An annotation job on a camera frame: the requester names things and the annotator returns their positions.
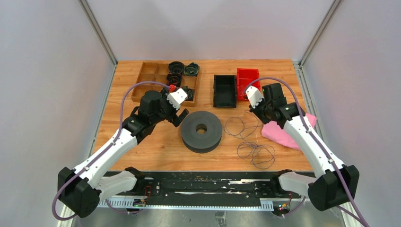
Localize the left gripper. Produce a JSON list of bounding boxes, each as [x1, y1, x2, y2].
[[151, 87, 189, 127]]

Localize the grey filament spool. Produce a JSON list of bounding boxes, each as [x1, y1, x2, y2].
[[180, 111, 223, 154]]

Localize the thin blue wire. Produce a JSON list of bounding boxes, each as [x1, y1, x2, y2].
[[223, 110, 276, 170]]

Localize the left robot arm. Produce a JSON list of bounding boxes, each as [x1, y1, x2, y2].
[[54, 88, 189, 218]]

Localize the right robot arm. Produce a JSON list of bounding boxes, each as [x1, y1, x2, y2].
[[245, 83, 359, 211]]

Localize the pink cloth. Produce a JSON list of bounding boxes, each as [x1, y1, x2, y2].
[[261, 122, 301, 151]]

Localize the rolled patterned tie bottom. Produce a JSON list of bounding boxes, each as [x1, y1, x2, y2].
[[182, 86, 194, 101]]

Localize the rolled dark tie middle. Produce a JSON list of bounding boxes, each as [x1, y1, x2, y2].
[[166, 73, 183, 87]]

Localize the rolled dark tie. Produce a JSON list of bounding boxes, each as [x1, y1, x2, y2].
[[168, 61, 185, 75], [166, 73, 183, 87]]

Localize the red plastic bin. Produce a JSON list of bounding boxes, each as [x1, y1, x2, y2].
[[236, 68, 260, 101]]

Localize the rolled green tie top right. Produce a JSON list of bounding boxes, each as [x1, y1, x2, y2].
[[184, 62, 200, 77]]

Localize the black plastic bin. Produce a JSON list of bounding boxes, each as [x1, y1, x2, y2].
[[213, 75, 237, 108]]

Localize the rolled dark tie top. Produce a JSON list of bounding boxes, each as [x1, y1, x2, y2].
[[168, 61, 185, 75]]

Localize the wooden compartment tray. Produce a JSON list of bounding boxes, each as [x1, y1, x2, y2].
[[136, 62, 200, 107]]

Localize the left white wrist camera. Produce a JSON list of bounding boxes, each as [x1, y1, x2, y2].
[[166, 85, 188, 110]]

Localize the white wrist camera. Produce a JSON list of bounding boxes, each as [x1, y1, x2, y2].
[[245, 86, 264, 109], [166, 85, 188, 110]]

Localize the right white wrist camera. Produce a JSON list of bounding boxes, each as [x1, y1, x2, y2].
[[245, 86, 264, 109]]

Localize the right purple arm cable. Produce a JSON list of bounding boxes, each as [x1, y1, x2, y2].
[[244, 77, 370, 227]]

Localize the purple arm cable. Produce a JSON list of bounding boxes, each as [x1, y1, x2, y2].
[[52, 81, 171, 221], [244, 77, 370, 227]]

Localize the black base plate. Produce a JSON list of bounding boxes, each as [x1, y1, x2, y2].
[[114, 170, 303, 209]]

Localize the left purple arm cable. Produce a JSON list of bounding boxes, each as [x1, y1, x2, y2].
[[52, 81, 171, 221]]

